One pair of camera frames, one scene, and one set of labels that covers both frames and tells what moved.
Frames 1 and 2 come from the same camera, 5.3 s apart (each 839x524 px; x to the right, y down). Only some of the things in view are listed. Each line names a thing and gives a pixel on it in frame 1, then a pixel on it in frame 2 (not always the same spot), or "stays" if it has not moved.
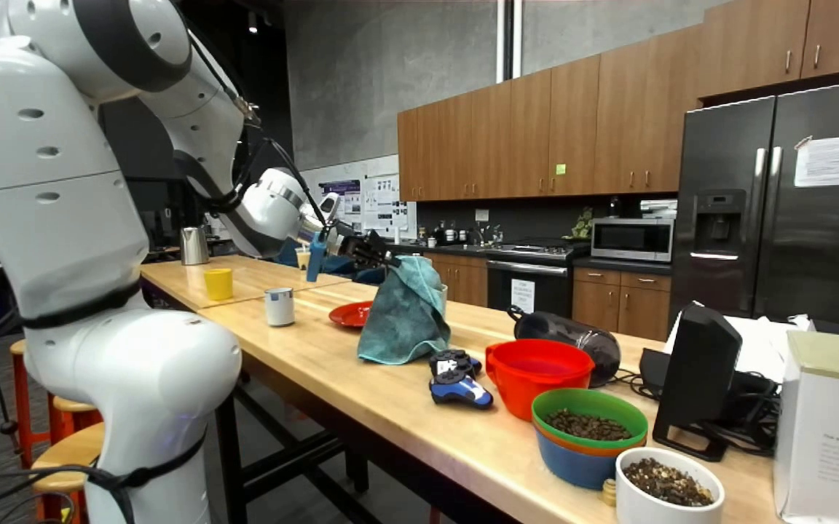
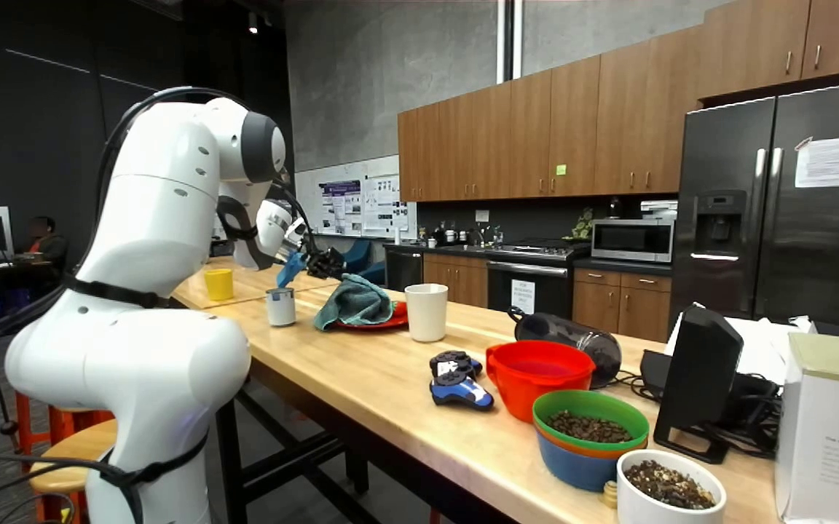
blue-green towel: (407, 312) to (355, 303)
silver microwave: (633, 236) stays
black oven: (533, 283) stays
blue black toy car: (454, 380) stays
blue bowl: (579, 466) stays
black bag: (598, 341) stays
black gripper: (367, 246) to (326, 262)
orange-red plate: (351, 316) to (397, 321)
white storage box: (833, 433) stays
